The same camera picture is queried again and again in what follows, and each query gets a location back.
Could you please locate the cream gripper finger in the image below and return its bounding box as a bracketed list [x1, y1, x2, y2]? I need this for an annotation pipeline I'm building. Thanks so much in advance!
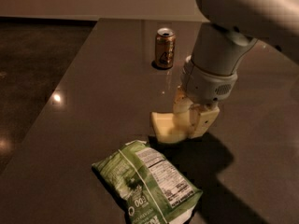
[172, 85, 195, 133]
[188, 105, 220, 139]

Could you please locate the yellow sponge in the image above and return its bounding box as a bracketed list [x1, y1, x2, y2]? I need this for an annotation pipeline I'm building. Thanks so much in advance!
[150, 112, 190, 144]

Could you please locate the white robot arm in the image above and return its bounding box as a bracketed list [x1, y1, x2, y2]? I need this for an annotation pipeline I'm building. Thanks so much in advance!
[173, 0, 299, 140]

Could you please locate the green jalapeno chip bag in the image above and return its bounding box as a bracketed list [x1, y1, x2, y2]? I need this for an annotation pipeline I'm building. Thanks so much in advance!
[92, 140, 203, 224]

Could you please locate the brown soda can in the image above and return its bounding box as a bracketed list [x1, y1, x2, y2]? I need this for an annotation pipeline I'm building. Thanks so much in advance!
[155, 27, 176, 69]

